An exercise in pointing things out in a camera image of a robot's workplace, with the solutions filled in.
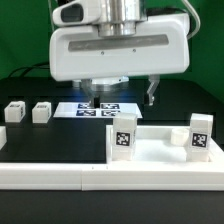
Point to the white square table top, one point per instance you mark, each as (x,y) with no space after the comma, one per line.
(152,144)

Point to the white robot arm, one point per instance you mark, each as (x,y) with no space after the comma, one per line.
(98,40)

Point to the white U-shaped obstacle fence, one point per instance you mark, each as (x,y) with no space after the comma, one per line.
(118,175)

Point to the white marker sheet with tags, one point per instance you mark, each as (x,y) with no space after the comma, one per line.
(83,110)

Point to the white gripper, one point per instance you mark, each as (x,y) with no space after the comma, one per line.
(98,39)

